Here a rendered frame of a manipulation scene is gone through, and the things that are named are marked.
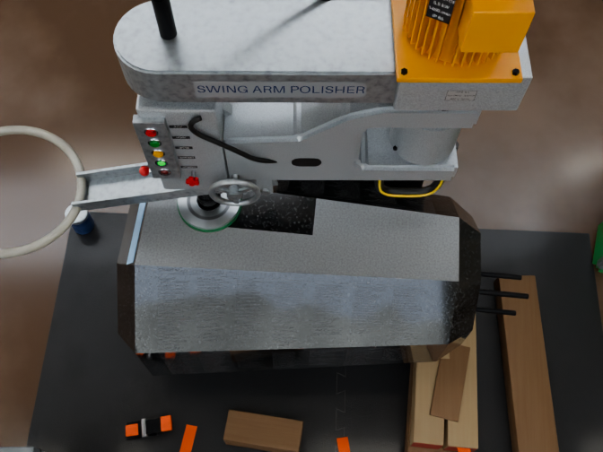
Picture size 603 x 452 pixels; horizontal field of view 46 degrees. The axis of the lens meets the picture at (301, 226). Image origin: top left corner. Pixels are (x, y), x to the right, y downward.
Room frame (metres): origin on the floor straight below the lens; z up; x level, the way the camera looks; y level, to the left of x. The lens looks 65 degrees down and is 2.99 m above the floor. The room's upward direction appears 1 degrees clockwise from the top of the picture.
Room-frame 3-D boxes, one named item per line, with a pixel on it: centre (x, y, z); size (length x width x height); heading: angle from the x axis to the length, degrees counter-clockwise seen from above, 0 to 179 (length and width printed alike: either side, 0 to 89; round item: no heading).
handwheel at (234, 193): (0.98, 0.19, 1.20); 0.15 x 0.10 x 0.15; 91
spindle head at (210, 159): (1.10, 0.24, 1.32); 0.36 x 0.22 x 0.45; 91
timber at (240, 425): (0.45, 0.14, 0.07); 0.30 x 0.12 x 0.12; 82
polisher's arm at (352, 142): (1.09, -0.08, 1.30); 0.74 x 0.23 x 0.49; 91
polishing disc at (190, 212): (1.10, 0.32, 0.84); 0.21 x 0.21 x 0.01
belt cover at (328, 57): (1.10, -0.04, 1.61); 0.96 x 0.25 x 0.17; 91
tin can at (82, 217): (1.38, 1.01, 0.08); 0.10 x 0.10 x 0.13
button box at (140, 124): (0.98, 0.38, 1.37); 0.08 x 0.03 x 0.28; 91
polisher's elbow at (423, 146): (1.11, -0.34, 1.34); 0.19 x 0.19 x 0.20
